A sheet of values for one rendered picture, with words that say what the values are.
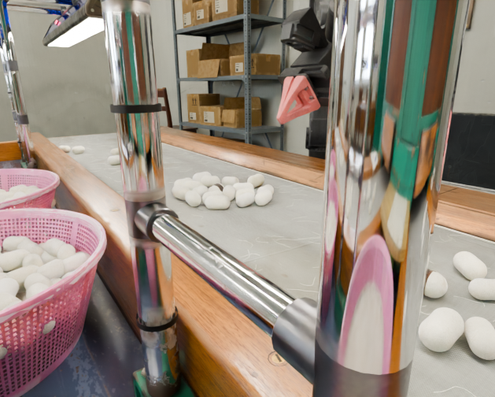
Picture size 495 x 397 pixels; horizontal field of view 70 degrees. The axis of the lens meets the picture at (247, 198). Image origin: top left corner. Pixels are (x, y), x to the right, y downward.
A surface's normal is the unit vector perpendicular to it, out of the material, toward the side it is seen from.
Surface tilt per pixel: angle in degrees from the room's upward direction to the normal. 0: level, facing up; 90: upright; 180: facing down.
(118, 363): 0
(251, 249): 0
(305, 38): 90
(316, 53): 40
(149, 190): 90
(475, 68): 90
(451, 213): 45
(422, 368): 0
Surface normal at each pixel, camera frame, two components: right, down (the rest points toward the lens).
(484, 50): -0.76, 0.20
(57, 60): 0.65, 0.22
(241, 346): -0.01, -0.95
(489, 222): -0.58, -0.55
